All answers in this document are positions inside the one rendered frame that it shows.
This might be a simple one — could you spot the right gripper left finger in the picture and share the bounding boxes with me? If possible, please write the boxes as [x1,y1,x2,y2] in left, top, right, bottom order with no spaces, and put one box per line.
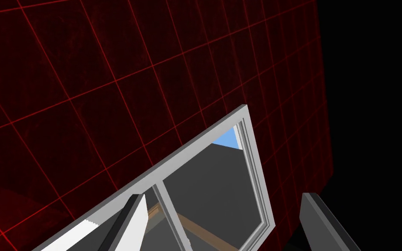
[98,193,149,251]

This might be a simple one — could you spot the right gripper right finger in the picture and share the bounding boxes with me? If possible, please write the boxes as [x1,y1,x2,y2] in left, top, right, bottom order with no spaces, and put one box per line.
[299,192,362,251]

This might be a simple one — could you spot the grey framed window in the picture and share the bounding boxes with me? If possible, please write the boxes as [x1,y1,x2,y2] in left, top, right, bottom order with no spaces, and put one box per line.
[31,104,276,251]

